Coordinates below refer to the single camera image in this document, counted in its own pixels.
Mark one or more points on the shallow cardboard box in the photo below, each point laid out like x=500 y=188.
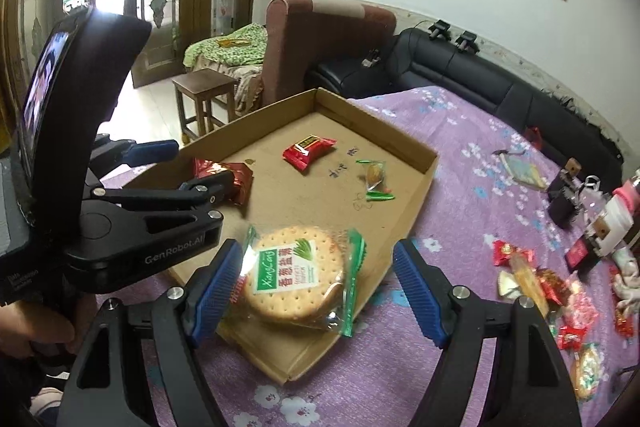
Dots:
x=280 y=202

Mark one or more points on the large round biscuit packet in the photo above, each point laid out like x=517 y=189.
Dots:
x=295 y=277

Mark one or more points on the wooden stool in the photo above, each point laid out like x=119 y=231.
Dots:
x=205 y=82

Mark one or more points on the pink-capped bottle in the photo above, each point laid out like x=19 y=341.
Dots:
x=627 y=197

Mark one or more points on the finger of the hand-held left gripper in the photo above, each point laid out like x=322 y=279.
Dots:
x=150 y=199
x=150 y=153

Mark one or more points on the black device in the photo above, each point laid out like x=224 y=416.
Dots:
x=441 y=30
x=468 y=42

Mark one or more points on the yellow cracker packet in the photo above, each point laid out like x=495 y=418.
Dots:
x=525 y=279

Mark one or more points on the small green-edged pastry packet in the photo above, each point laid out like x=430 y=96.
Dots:
x=375 y=177

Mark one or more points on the small red candy packet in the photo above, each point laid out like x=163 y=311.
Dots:
x=306 y=153

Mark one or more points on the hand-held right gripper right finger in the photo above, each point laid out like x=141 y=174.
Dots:
x=417 y=292

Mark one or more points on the small red and white packet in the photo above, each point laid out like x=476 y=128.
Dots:
x=572 y=337

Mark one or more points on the white plush toy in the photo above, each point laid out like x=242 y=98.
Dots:
x=627 y=279

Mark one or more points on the person's left hand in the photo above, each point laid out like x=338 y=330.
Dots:
x=30 y=324

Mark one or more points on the thin booklet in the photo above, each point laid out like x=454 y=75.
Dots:
x=525 y=172

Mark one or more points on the small red bag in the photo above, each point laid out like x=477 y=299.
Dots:
x=533 y=135

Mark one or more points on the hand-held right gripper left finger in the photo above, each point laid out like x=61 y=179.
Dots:
x=220 y=292

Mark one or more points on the black leather sofa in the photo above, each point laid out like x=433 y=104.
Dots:
x=450 y=62

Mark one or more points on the wooden glazed door leaf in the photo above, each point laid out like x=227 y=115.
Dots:
x=35 y=7
x=187 y=7

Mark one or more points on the beige fringed cloth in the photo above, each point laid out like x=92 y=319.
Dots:
x=245 y=87

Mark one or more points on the green patterned cloth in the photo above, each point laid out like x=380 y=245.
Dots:
x=225 y=47

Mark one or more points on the white power adapter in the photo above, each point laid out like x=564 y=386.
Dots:
x=372 y=57

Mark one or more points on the dark red packet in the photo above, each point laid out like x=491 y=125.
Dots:
x=241 y=182

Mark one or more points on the brown armchair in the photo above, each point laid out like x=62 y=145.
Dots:
x=325 y=37

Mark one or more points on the white plastic jar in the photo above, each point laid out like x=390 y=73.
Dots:
x=615 y=227

